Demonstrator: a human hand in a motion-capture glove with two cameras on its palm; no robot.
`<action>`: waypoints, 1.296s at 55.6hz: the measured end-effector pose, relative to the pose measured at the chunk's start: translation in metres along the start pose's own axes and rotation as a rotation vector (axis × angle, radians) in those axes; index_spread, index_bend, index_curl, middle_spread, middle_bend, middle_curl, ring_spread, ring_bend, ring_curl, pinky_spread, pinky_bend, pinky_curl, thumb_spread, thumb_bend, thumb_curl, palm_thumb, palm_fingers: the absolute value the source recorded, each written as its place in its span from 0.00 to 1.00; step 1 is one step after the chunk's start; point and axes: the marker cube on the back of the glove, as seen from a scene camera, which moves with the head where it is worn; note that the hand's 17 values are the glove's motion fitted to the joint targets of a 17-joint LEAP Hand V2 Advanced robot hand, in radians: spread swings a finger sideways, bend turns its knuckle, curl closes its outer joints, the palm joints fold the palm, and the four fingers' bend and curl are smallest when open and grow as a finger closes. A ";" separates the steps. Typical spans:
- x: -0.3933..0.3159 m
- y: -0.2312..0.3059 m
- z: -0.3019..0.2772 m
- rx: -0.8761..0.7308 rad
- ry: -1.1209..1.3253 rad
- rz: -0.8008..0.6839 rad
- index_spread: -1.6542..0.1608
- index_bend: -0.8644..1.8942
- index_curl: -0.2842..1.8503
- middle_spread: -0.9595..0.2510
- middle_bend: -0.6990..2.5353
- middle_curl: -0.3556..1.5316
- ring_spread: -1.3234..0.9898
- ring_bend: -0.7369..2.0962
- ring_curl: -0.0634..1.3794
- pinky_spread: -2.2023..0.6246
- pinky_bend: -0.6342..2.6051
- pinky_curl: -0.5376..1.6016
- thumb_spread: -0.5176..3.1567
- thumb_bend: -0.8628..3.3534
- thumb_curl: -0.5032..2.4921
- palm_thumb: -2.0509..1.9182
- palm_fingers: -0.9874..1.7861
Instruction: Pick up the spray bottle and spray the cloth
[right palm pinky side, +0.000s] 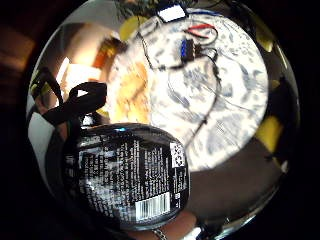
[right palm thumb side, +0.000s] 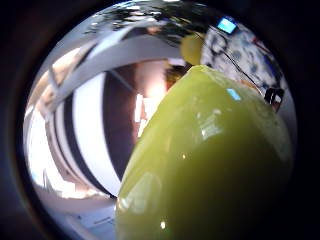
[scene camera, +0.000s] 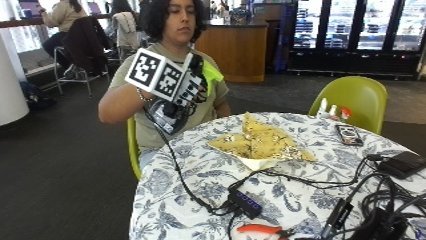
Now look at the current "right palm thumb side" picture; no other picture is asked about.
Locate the green glossy fruit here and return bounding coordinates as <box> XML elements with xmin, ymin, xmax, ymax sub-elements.
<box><xmin>114</xmin><ymin>64</ymin><xmax>295</xmax><ymax>240</ymax></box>

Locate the yellow-green round fruit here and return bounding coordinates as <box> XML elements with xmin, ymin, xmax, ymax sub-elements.
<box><xmin>180</xmin><ymin>33</ymin><xmax>205</xmax><ymax>66</ymax></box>

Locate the blue white patterned cloth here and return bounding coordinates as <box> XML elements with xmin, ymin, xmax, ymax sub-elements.
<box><xmin>200</xmin><ymin>22</ymin><xmax>288</xmax><ymax>101</ymax></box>

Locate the small black device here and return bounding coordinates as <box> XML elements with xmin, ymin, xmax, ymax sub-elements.
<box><xmin>264</xmin><ymin>87</ymin><xmax>285</xmax><ymax>107</ymax></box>

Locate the blue lit screen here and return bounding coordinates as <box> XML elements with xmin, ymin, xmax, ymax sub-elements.
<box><xmin>216</xmin><ymin>16</ymin><xmax>238</xmax><ymax>35</ymax></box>

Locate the thin black cable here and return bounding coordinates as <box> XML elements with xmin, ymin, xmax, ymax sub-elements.
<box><xmin>199</xmin><ymin>31</ymin><xmax>268</xmax><ymax>98</ymax></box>

